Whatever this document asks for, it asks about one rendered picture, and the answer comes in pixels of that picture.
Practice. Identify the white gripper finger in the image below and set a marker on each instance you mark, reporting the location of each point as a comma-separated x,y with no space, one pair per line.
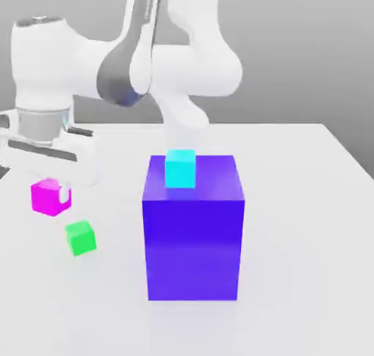
65,194

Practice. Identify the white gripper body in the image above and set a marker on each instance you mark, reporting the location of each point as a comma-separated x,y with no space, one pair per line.
43,160

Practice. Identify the small magenta cube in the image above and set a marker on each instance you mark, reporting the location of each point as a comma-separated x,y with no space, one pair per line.
48,199

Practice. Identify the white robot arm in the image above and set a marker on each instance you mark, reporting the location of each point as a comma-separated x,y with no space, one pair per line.
187,69

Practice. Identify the small green cube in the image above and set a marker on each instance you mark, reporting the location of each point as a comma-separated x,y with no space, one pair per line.
81,239

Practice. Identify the small cyan cube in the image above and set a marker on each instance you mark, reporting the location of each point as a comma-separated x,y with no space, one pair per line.
180,169

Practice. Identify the large blue box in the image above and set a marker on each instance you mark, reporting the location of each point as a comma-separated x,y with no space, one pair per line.
192,239

